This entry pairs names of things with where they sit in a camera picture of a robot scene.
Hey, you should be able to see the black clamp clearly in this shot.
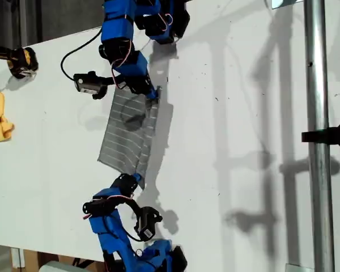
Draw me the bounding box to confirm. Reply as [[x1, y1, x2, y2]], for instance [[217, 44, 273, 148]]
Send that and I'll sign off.
[[301, 120, 340, 150]]

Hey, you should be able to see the black camera box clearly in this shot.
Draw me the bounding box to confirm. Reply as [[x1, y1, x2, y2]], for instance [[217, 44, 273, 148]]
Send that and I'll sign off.
[[133, 206, 164, 242], [73, 70, 103, 94]]

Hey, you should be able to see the steel post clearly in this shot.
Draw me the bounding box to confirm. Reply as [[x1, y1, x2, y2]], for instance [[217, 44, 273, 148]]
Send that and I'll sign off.
[[303, 0, 337, 272]]

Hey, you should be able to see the brown cardboard box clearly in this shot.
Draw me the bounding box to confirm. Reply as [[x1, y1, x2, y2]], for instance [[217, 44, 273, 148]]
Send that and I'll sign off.
[[10, 248, 105, 269]]

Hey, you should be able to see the black camera stalk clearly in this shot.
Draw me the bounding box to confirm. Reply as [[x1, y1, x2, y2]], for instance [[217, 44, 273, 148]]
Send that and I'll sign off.
[[92, 74, 118, 100], [124, 198, 142, 220]]

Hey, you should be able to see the black camera cable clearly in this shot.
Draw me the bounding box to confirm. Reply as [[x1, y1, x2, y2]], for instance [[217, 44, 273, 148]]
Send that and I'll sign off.
[[60, 27, 103, 82], [119, 225, 144, 242]]

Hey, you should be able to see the grey striped towel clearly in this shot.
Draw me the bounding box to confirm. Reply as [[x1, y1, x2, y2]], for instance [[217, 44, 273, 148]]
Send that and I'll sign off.
[[96, 84, 163, 191]]

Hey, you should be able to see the black yellow power tool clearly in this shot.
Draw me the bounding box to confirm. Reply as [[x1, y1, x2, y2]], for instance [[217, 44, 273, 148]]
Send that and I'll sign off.
[[0, 42, 40, 80]]

